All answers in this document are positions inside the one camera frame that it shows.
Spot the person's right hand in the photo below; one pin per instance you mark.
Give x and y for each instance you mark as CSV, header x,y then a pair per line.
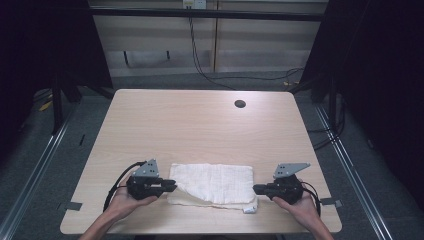
x,y
301,210

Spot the yellow floor marker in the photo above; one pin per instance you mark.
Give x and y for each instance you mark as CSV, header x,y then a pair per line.
x,y
45,106

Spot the dark curtain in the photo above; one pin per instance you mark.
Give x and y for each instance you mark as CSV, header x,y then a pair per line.
x,y
40,50
383,83

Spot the black metal stand leg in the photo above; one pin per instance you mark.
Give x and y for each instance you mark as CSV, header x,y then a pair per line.
x,y
57,106

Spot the white wall socket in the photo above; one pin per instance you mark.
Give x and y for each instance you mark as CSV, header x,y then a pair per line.
x,y
195,4

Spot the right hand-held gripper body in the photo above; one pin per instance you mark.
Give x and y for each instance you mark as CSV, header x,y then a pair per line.
x,y
286,188

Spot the grey tape strip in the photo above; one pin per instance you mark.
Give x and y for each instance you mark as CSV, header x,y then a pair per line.
x,y
71,206
331,202

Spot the small black floor strip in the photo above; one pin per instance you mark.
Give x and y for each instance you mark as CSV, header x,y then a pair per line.
x,y
82,140

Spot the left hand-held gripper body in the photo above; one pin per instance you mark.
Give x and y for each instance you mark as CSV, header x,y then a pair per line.
x,y
143,186

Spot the black horizontal metal bar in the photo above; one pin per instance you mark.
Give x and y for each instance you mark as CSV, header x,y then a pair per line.
x,y
206,14

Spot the person's left hand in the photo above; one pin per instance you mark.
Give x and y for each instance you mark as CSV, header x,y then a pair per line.
x,y
125,205

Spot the metal floor rail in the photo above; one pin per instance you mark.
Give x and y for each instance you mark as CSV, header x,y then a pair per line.
x,y
353,180
30,186

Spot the white towel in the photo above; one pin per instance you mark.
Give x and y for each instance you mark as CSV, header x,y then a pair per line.
x,y
213,181

